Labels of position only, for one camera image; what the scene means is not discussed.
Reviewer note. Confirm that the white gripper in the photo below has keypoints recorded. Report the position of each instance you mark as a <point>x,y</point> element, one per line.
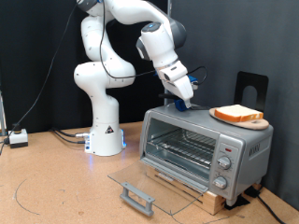
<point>177,82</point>

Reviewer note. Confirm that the white bread slice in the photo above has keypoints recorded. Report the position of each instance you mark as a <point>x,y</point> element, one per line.
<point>236,112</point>

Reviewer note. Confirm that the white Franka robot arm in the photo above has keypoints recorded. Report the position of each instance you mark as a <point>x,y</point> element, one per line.
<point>106,124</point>

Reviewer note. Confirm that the silver oven knob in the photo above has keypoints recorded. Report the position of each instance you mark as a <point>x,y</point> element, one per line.
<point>220,182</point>
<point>224,162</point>

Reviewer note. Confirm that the silver toaster oven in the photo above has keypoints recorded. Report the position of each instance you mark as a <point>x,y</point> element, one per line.
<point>249,149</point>

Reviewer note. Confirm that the round wooden serving board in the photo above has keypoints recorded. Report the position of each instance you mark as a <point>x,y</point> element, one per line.
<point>255,125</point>

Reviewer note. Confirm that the vertical metal pole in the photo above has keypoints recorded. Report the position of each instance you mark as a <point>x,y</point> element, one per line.
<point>169,7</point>

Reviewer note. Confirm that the slatted wooden riser block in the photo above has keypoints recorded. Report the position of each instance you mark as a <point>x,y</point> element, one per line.
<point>215,202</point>

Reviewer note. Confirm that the black foam pad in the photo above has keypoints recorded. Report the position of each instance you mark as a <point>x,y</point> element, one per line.
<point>239,202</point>

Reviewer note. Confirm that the emergency stop button box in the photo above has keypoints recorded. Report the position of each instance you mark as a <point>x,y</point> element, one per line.
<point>18,138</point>

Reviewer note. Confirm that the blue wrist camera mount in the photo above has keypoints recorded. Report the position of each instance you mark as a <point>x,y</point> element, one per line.
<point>193,81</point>

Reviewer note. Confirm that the black metal bracket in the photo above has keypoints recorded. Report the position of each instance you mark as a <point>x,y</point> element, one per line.
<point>241,87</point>

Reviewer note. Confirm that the grey metal frame leg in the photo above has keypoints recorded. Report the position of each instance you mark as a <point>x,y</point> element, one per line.
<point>2,118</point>

